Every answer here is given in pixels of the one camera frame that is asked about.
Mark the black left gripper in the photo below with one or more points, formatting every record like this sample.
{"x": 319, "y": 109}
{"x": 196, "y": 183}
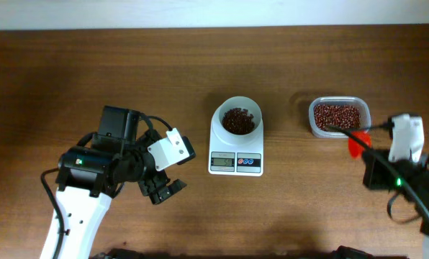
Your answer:
{"x": 158, "y": 180}

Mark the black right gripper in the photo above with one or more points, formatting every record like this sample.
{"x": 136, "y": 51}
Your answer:
{"x": 371, "y": 172}

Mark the orange plastic scoop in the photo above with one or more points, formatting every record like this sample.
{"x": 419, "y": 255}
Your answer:
{"x": 354, "y": 148}

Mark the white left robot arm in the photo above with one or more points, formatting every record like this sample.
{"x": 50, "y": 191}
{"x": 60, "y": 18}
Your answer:
{"x": 126, "y": 148}

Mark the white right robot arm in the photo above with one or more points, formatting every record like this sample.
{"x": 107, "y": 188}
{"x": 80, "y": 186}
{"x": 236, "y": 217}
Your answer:
{"x": 415, "y": 190}

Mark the white digital kitchen scale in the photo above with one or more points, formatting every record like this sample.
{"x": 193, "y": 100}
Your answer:
{"x": 235, "y": 155}

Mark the red azuki beans in container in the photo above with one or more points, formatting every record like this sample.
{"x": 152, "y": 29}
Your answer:
{"x": 342, "y": 116}

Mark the clear plastic bean container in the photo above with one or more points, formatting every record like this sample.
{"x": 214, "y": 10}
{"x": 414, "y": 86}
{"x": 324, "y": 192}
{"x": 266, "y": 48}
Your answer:
{"x": 338, "y": 100}

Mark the red beans in bowl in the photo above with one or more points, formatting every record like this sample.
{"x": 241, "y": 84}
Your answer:
{"x": 238, "y": 121}

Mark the white round bowl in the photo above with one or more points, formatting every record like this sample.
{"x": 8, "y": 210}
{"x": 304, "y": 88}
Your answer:
{"x": 244, "y": 103}

